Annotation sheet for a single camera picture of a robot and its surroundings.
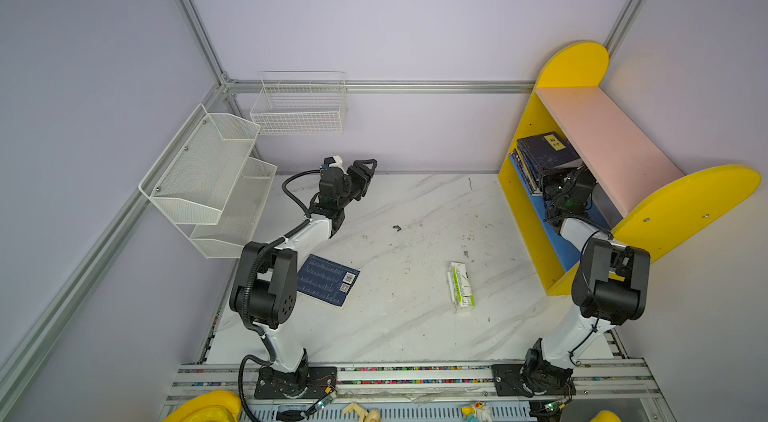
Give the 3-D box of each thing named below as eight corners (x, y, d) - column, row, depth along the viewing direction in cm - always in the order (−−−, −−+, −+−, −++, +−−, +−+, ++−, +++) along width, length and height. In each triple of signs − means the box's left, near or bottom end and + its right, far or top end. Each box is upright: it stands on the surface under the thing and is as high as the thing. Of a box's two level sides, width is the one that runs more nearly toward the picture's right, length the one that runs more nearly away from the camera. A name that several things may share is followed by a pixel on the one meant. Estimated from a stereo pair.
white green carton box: (451, 309, 87) (454, 304, 84) (446, 267, 96) (448, 261, 93) (472, 309, 87) (476, 304, 84) (465, 267, 96) (468, 261, 93)
